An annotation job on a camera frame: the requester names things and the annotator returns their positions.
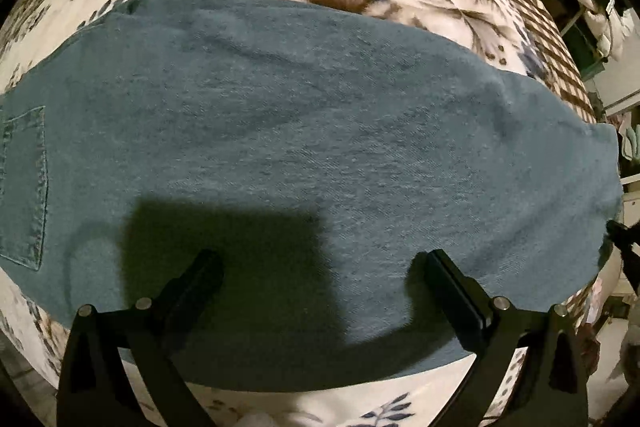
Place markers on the blue denim pants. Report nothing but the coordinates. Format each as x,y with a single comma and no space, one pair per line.
310,137

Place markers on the white hanging cloth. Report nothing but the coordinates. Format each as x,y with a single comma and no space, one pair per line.
600,19

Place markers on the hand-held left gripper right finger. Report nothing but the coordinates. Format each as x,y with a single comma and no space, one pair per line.
442,278

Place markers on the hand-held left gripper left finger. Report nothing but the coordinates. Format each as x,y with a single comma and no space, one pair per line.
202,274

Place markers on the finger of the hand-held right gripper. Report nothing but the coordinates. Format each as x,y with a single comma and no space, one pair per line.
624,243

